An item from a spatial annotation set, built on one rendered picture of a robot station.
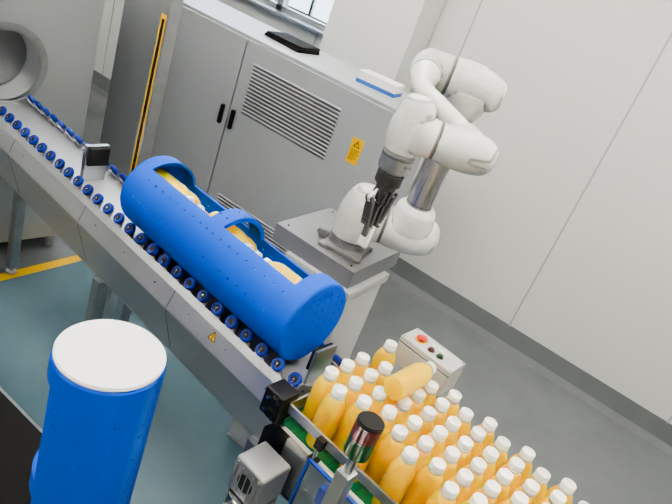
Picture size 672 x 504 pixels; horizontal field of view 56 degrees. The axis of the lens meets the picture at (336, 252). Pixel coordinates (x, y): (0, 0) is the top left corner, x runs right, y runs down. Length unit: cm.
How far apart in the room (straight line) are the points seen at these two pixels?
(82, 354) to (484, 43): 347
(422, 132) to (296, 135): 209
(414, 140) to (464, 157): 13
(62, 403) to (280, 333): 60
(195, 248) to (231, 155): 198
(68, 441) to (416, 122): 118
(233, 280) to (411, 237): 75
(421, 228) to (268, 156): 165
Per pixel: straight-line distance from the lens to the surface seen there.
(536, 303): 458
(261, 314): 189
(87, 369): 167
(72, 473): 184
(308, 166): 364
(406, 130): 163
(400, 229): 237
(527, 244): 449
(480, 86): 215
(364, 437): 141
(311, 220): 263
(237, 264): 196
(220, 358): 209
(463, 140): 165
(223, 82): 401
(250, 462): 179
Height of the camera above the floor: 213
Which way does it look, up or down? 26 degrees down
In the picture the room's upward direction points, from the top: 21 degrees clockwise
